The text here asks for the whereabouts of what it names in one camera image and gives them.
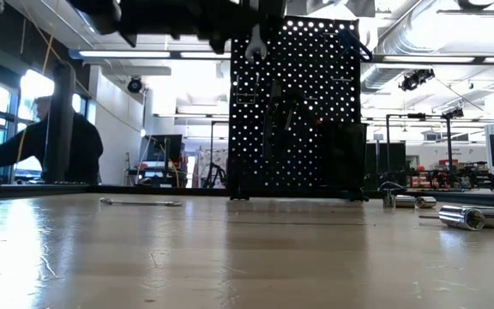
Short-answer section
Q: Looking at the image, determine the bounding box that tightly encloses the silver ceiling duct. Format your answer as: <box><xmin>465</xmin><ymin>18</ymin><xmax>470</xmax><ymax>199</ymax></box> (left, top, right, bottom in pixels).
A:
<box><xmin>364</xmin><ymin>0</ymin><xmax>445</xmax><ymax>94</ymax></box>

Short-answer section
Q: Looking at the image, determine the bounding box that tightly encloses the black aluminium table frame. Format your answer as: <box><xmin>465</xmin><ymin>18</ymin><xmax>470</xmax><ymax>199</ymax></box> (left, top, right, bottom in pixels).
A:
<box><xmin>0</xmin><ymin>183</ymin><xmax>494</xmax><ymax>209</ymax></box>

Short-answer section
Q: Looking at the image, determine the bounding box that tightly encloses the glossy black box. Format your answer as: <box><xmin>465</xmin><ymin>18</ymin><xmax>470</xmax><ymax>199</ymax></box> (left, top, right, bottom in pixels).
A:
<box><xmin>322</xmin><ymin>121</ymin><xmax>369</xmax><ymax>191</ymax></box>

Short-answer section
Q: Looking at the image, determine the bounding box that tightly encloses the person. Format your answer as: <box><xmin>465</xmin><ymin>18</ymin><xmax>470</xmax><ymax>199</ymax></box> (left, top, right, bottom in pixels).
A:
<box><xmin>0</xmin><ymin>94</ymin><xmax>105</xmax><ymax>186</ymax></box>

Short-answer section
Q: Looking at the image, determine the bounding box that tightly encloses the black perforated pegboard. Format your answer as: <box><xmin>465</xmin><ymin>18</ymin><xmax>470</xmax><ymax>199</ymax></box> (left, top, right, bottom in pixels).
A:
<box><xmin>227</xmin><ymin>15</ymin><xmax>363</xmax><ymax>202</ymax></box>

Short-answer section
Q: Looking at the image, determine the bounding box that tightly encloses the black pillar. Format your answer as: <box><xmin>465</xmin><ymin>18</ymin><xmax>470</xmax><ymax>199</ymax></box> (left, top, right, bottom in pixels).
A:
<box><xmin>43</xmin><ymin>62</ymin><xmax>77</xmax><ymax>185</ymax></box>

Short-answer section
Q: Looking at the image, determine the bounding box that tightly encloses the black ceiling camera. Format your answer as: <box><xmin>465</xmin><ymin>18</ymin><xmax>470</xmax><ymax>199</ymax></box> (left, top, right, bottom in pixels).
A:
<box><xmin>126</xmin><ymin>75</ymin><xmax>146</xmax><ymax>94</ymax></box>
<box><xmin>398</xmin><ymin>68</ymin><xmax>437</xmax><ymax>93</ymax></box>
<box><xmin>441</xmin><ymin>106</ymin><xmax>466</xmax><ymax>120</ymax></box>

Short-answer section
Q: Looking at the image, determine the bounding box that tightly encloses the large silver wrench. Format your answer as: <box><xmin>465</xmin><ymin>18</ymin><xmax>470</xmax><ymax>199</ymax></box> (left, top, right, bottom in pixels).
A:
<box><xmin>244</xmin><ymin>23</ymin><xmax>268</xmax><ymax>64</ymax></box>

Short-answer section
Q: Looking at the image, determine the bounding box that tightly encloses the long ceiling light strip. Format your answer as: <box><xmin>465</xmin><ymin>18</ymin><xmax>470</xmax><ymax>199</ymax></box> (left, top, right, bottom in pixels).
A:
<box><xmin>370</xmin><ymin>54</ymin><xmax>494</xmax><ymax>66</ymax></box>
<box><xmin>69</xmin><ymin>49</ymin><xmax>232</xmax><ymax>61</ymax></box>

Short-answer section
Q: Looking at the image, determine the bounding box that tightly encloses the black pipe stand frame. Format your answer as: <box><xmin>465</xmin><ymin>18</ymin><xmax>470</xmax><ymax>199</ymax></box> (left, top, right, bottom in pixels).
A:
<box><xmin>385</xmin><ymin>112</ymin><xmax>456</xmax><ymax>190</ymax></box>

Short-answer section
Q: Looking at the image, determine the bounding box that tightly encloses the black pegboard bin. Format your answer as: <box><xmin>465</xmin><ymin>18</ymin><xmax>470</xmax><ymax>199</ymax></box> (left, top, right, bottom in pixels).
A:
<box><xmin>268</xmin><ymin>0</ymin><xmax>290</xmax><ymax>18</ymax></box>

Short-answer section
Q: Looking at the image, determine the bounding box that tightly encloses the small silver wrench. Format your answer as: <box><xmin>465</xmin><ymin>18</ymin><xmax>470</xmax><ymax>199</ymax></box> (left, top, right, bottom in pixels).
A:
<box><xmin>99</xmin><ymin>197</ymin><xmax>184</xmax><ymax>209</ymax></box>

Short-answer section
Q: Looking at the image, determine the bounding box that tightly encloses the large chrome socket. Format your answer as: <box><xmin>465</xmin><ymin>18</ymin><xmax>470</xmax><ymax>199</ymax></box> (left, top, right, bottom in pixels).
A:
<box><xmin>476</xmin><ymin>206</ymin><xmax>494</xmax><ymax>229</ymax></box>
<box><xmin>438</xmin><ymin>204</ymin><xmax>487</xmax><ymax>232</ymax></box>

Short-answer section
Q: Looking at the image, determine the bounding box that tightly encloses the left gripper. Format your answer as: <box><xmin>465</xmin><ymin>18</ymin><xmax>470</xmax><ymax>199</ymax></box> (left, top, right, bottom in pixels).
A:
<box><xmin>120</xmin><ymin>0</ymin><xmax>269</xmax><ymax>56</ymax></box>

